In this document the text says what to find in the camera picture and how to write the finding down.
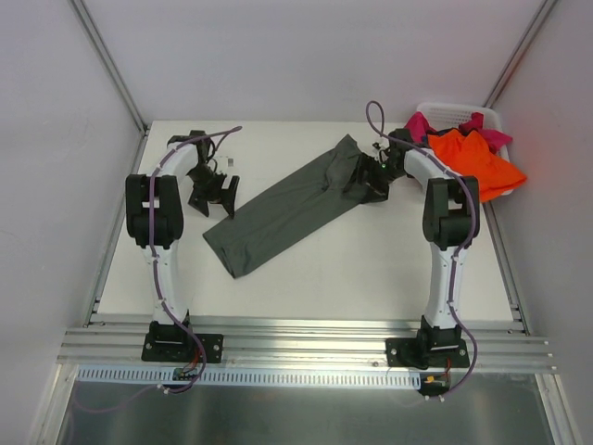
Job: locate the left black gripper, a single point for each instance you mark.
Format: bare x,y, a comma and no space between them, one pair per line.
213,189

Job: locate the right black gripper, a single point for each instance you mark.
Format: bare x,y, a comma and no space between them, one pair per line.
367,175

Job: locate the dark grey t-shirt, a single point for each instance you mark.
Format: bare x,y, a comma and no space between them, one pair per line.
286,212

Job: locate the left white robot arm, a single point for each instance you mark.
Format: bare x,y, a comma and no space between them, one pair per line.
154,218

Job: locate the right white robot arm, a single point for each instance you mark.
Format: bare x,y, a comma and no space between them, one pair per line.
451,221

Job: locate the magenta t-shirt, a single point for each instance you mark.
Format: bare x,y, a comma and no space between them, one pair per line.
420,129

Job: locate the white plastic laundry basket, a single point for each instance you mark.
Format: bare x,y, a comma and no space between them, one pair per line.
470,149

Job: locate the orange t-shirt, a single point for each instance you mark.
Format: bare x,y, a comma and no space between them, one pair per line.
470,156

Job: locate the left small circuit board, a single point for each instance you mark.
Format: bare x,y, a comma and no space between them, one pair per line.
184,374

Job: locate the small circuit board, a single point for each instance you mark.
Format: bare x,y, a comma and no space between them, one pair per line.
184,374
442,380

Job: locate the right small circuit board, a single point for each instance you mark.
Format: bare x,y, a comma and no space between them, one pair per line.
442,380

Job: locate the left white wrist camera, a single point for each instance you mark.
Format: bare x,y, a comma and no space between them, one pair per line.
225,165

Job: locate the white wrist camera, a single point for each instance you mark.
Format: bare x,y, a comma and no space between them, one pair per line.
380,145
225,165

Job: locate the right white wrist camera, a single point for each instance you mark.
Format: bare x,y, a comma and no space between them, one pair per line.
380,145

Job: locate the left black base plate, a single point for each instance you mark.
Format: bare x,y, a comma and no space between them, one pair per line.
179,347

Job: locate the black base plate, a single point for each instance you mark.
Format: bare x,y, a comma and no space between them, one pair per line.
408,352
179,347

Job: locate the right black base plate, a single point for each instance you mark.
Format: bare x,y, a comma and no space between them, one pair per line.
408,352

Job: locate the aluminium mounting rail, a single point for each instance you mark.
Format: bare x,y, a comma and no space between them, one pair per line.
305,344

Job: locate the white slotted cable duct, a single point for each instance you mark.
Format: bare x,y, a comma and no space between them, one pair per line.
243,377

